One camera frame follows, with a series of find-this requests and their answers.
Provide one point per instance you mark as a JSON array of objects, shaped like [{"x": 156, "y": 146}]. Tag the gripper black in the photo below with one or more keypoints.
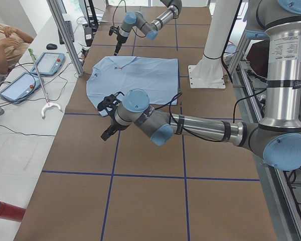
[
  {"x": 119, "y": 40},
  {"x": 112, "y": 124}
]

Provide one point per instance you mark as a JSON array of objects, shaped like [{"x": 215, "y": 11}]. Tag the light blue t-shirt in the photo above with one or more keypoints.
[{"x": 158, "y": 77}]

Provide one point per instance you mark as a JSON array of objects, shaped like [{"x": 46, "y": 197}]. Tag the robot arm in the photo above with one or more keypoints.
[
  {"x": 132, "y": 153},
  {"x": 150, "y": 30}
]

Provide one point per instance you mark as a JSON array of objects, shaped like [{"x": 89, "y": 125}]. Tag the reacher grabber stick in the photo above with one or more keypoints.
[{"x": 48, "y": 104}]

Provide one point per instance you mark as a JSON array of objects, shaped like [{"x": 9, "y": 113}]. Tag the black computer mouse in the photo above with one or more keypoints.
[{"x": 51, "y": 46}]

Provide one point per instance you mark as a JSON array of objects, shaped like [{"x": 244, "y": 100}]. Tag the far blue teach pendant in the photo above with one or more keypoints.
[{"x": 49, "y": 63}]

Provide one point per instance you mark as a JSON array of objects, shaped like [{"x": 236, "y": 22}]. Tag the blue teach pendant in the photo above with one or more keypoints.
[
  {"x": 21, "y": 88},
  {"x": 49, "y": 63}
]

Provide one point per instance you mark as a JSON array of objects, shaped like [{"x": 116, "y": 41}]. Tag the near blue teach pendant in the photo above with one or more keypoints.
[{"x": 21, "y": 88}]

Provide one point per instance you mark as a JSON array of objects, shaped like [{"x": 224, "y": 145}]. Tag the person in beige shirt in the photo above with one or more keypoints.
[{"x": 13, "y": 44}]

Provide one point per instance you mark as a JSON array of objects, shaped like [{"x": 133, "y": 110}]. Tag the red cylinder bottle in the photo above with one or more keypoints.
[{"x": 11, "y": 212}]

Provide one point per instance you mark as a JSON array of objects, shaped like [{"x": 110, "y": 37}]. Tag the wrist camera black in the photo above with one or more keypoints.
[
  {"x": 114, "y": 30},
  {"x": 109, "y": 104}
]

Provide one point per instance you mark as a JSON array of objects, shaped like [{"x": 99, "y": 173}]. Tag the aluminium frame post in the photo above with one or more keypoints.
[{"x": 60, "y": 23}]

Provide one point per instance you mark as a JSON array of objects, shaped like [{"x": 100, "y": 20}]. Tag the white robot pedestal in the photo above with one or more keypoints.
[{"x": 208, "y": 73}]

